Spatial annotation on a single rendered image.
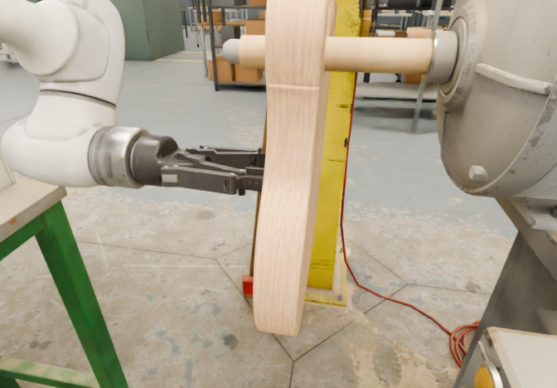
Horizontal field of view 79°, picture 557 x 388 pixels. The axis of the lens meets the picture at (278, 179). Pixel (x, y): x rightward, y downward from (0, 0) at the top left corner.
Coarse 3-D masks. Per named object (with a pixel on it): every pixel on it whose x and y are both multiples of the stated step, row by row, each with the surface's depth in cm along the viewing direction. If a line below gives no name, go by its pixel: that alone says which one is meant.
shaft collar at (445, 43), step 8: (432, 32) 31; (440, 32) 30; (448, 32) 30; (432, 40) 31; (440, 40) 30; (448, 40) 30; (456, 40) 30; (440, 48) 30; (448, 48) 30; (456, 48) 29; (432, 56) 30; (440, 56) 30; (448, 56) 30; (456, 56) 30; (432, 64) 30; (440, 64) 30; (448, 64) 30; (432, 72) 31; (440, 72) 30; (448, 72) 30; (424, 80) 32; (432, 80) 32; (440, 80) 32
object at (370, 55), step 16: (240, 48) 33; (256, 48) 33; (336, 48) 32; (352, 48) 31; (368, 48) 31; (384, 48) 31; (400, 48) 31; (416, 48) 31; (432, 48) 30; (240, 64) 34; (256, 64) 34; (336, 64) 32; (352, 64) 32; (368, 64) 32; (384, 64) 32; (400, 64) 31; (416, 64) 31
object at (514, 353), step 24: (504, 336) 20; (528, 336) 20; (552, 336) 21; (480, 360) 20; (504, 360) 19; (528, 360) 19; (552, 360) 19; (504, 384) 18; (528, 384) 18; (552, 384) 18
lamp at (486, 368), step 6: (480, 366) 20; (486, 366) 19; (492, 366) 19; (480, 372) 19; (486, 372) 19; (492, 372) 19; (474, 378) 20; (480, 378) 19; (486, 378) 19; (492, 378) 18; (498, 378) 18; (474, 384) 20; (480, 384) 19; (486, 384) 19; (492, 384) 18; (498, 384) 18
